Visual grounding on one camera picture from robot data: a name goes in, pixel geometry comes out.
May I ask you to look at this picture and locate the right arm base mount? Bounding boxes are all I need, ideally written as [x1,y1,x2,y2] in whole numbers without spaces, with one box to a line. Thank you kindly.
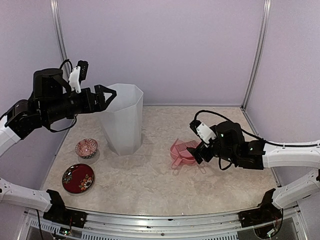
[238,188,283,228]

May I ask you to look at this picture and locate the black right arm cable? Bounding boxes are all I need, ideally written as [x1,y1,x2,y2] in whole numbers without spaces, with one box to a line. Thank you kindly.
[194,109,320,171]

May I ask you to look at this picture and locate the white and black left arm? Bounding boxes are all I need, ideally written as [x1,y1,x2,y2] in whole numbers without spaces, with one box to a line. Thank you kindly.
[0,68,117,223]

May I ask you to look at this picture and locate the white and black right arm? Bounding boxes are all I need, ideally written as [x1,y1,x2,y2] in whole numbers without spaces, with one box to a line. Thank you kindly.
[187,119,320,222]

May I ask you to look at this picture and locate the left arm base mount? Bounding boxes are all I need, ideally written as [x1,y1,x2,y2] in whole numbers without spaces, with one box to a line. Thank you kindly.
[43,189,88,229]

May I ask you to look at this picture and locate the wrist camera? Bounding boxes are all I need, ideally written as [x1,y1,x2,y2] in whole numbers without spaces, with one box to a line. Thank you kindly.
[189,119,217,147]
[68,60,89,94]

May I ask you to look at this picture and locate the pink plastic dustpan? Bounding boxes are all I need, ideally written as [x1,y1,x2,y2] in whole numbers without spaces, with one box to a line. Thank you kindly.
[169,138,201,169]

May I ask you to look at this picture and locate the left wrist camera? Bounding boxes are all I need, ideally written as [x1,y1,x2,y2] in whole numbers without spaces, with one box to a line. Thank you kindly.
[68,60,89,94]

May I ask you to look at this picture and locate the translucent white plastic bin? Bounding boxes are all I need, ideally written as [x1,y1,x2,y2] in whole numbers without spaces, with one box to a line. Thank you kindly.
[97,83,144,156]

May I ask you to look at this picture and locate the red floral lacquer bowl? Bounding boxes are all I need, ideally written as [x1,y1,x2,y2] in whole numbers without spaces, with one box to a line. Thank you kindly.
[61,163,95,194]

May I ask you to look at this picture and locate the aluminium front rail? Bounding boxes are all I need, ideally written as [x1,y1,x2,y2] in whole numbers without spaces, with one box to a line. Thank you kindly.
[23,207,303,240]

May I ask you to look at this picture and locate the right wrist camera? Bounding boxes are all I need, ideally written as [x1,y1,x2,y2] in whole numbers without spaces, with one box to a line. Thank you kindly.
[189,119,217,147]

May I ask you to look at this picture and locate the red patterned glass bowl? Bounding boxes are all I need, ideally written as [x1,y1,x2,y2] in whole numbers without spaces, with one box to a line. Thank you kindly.
[74,138,98,159]

